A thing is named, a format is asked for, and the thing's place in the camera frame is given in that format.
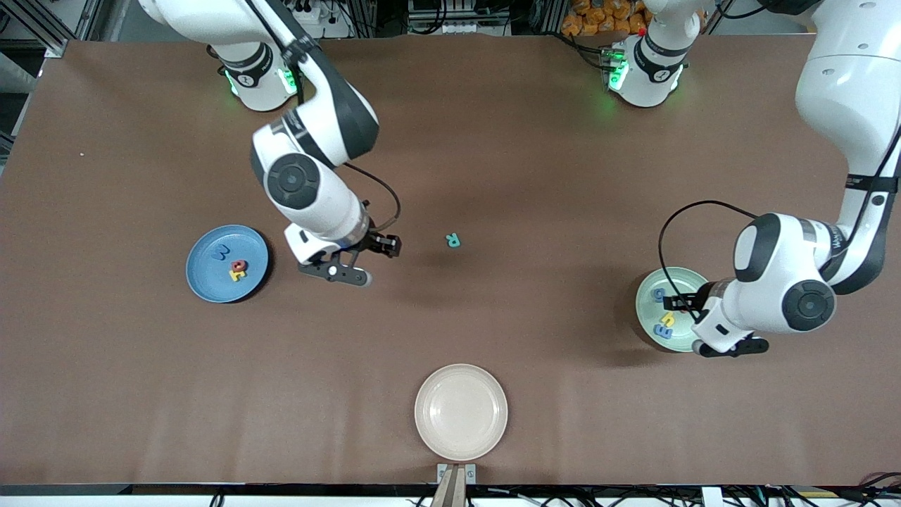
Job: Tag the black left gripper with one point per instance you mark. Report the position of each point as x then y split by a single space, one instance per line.
683 303

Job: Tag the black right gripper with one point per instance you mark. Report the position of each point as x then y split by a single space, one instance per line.
374 242

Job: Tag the blue foam lowercase a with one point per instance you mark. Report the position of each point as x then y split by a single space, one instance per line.
658 294

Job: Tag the blue foam lowercase m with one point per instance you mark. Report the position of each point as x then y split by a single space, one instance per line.
663 330

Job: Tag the teal foam uppercase R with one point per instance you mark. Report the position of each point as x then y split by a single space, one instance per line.
452 240

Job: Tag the yellow foam uppercase H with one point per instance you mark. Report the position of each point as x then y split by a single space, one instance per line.
238 275

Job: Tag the blue foam uppercase M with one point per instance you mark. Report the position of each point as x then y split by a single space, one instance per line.
222 252

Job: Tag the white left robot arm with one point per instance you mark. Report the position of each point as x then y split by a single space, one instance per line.
838 105

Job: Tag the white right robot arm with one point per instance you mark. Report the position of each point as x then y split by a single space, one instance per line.
310 183

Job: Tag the green plate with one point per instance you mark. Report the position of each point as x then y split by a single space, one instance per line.
651 317

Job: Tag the blue plate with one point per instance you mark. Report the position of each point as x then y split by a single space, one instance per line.
211 282

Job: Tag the beige plate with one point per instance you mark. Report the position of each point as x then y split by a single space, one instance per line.
461 412

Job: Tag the white power strip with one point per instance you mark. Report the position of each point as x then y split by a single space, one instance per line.
331 14

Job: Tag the orange objects pile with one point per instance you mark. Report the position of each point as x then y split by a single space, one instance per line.
598 17

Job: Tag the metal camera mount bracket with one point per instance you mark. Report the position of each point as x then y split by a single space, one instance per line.
456 479

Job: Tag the aluminium frame post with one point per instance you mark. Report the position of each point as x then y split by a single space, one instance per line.
56 46

